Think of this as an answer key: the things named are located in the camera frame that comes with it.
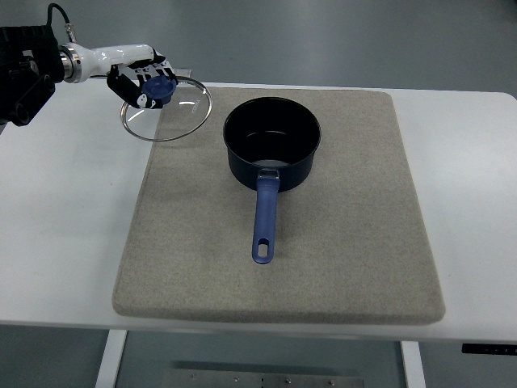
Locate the white table left leg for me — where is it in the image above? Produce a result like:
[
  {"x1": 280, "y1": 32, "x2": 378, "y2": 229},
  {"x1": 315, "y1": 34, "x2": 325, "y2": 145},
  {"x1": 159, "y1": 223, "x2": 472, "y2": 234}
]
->
[{"x1": 95, "y1": 330, "x2": 128, "y2": 388}]

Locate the beige felt mat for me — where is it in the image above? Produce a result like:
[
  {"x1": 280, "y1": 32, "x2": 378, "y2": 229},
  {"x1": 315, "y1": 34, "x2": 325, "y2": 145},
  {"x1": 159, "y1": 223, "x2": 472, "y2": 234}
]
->
[{"x1": 112, "y1": 87, "x2": 445, "y2": 325}]

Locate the white table right leg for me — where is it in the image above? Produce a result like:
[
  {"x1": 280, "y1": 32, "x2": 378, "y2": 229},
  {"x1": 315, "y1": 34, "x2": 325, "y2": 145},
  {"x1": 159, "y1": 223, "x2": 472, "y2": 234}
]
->
[{"x1": 400, "y1": 341, "x2": 427, "y2": 388}]

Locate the white table leg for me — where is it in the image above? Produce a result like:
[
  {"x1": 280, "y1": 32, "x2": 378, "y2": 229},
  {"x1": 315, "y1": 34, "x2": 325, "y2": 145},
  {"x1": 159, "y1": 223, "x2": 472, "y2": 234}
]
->
[
  {"x1": 95, "y1": 330, "x2": 128, "y2": 388},
  {"x1": 400, "y1": 341, "x2": 427, "y2": 388}
]

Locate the black desk control panel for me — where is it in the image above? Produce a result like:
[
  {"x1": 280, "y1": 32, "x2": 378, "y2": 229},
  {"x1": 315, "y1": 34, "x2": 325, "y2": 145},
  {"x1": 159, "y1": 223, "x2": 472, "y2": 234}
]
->
[{"x1": 461, "y1": 343, "x2": 517, "y2": 356}]

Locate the glass lid blue knob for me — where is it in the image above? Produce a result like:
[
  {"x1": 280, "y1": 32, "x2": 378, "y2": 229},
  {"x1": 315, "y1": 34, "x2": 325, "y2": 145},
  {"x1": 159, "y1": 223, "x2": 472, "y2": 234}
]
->
[{"x1": 120, "y1": 75, "x2": 213, "y2": 142}]

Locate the dark blue saucepan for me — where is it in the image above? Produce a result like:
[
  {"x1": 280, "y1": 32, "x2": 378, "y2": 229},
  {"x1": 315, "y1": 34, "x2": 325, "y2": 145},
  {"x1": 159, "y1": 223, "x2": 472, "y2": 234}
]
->
[{"x1": 223, "y1": 97, "x2": 322, "y2": 264}]

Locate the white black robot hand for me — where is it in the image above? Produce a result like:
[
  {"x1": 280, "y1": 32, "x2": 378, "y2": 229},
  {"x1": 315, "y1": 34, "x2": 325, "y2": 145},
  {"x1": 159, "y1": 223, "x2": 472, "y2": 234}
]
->
[{"x1": 59, "y1": 43, "x2": 179, "y2": 109}]

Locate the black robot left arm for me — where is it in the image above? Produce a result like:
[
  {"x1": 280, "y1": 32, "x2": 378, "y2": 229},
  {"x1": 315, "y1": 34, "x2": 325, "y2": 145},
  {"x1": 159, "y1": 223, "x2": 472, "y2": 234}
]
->
[{"x1": 1, "y1": 3, "x2": 75, "y2": 128}]

